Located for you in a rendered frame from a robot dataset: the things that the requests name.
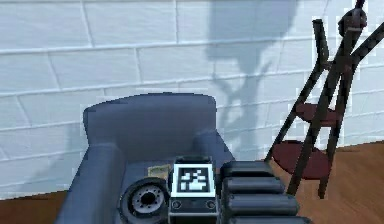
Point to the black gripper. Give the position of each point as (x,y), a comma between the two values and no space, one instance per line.
(146,200)

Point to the blue armchair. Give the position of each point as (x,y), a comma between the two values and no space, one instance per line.
(146,126)

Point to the small tan flat object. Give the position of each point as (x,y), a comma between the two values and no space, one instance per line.
(159,170)

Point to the dark tripod shelf stand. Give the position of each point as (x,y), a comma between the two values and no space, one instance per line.
(320,113)

